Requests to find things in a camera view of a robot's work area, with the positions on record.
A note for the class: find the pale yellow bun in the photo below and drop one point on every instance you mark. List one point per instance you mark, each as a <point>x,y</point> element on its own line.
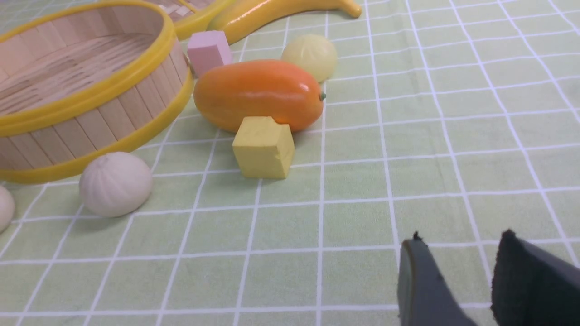
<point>313,53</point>

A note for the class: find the bamboo steamer tray yellow rim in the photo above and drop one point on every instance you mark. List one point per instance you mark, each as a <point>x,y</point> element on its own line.
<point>86,81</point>

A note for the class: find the green checkered tablecloth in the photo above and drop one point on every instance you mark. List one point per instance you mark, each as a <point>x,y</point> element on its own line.
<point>454,118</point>

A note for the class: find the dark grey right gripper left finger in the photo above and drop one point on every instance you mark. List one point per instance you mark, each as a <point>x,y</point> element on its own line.
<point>424,298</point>

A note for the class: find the pink foam cube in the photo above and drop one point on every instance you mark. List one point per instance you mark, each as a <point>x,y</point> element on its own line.
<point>207,50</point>

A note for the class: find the yellow plastic banana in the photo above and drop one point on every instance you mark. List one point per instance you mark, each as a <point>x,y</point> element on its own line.
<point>243,17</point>

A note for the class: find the woven bamboo steamer lid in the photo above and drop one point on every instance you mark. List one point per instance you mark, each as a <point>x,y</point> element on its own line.
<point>191,16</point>

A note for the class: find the white bun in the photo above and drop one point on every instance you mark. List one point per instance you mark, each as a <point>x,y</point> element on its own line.
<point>115,184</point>
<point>7,208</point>

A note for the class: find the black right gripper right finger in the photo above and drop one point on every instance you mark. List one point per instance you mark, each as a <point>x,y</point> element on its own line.
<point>532,287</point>

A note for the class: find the orange plastic mango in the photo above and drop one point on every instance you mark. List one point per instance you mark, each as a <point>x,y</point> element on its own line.
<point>227,94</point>

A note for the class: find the yellow foam cube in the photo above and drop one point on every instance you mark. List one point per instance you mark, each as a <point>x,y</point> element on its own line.
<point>263,148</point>

